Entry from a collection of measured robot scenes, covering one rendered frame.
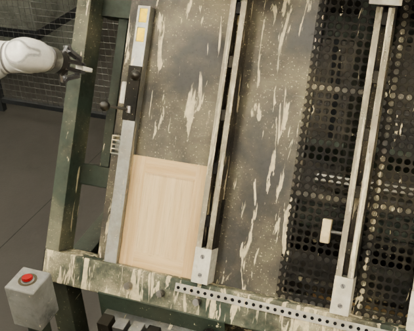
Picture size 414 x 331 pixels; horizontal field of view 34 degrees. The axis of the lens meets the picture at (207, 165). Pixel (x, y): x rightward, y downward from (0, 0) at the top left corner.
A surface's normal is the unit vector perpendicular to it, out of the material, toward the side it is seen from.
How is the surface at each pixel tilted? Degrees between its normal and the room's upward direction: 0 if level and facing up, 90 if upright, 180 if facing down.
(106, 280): 60
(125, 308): 90
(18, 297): 90
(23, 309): 90
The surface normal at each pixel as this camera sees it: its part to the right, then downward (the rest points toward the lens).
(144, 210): -0.34, 0.00
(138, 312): -0.37, 0.51
